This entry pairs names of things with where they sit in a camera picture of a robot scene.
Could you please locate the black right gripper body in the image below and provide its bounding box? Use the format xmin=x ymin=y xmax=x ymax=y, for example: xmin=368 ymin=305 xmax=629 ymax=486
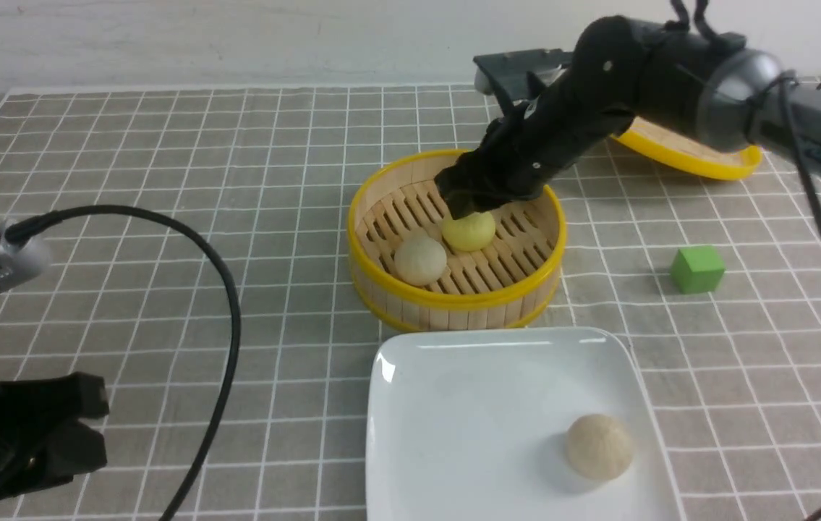
xmin=435 ymin=69 xmax=635 ymax=220

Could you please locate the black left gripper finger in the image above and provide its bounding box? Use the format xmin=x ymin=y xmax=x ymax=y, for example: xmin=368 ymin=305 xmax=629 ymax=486
xmin=48 ymin=372 xmax=110 ymax=420
xmin=42 ymin=423 xmax=107 ymax=484

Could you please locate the yellow steamed bun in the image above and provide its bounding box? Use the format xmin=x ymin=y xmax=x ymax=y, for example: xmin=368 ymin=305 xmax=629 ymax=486
xmin=441 ymin=212 xmax=496 ymax=252

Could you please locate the white steamed bun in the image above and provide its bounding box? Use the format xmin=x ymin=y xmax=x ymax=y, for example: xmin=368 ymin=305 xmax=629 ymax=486
xmin=565 ymin=413 xmax=635 ymax=482
xmin=394 ymin=232 xmax=448 ymax=287

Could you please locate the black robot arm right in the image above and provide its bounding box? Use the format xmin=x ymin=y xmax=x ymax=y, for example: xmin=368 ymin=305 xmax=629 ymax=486
xmin=435 ymin=14 xmax=821 ymax=219

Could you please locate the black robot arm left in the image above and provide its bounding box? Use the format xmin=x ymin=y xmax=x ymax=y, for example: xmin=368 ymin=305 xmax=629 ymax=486
xmin=0 ymin=372 xmax=109 ymax=501

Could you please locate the white square plate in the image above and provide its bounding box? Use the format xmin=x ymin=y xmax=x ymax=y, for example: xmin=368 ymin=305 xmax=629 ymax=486
xmin=366 ymin=327 xmax=686 ymax=520

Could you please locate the yellow rimmed bamboo steamer basket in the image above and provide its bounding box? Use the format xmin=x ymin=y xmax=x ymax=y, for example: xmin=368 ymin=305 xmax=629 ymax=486
xmin=345 ymin=151 xmax=568 ymax=332

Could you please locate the yellow rimmed steamer lid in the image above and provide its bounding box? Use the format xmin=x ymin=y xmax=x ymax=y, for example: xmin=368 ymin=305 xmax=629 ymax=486
xmin=611 ymin=117 xmax=763 ymax=182

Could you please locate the grey checkered tablecloth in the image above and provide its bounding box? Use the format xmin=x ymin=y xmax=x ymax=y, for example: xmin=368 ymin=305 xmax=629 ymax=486
xmin=0 ymin=85 xmax=821 ymax=520

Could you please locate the green cube block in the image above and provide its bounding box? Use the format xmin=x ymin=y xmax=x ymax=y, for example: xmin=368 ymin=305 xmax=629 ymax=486
xmin=669 ymin=245 xmax=726 ymax=294

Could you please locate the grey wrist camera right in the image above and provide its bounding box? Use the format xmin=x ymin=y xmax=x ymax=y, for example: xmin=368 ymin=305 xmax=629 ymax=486
xmin=473 ymin=48 xmax=573 ymax=115

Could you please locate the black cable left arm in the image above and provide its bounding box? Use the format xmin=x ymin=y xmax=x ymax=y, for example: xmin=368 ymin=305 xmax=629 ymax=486
xmin=5 ymin=205 xmax=242 ymax=521

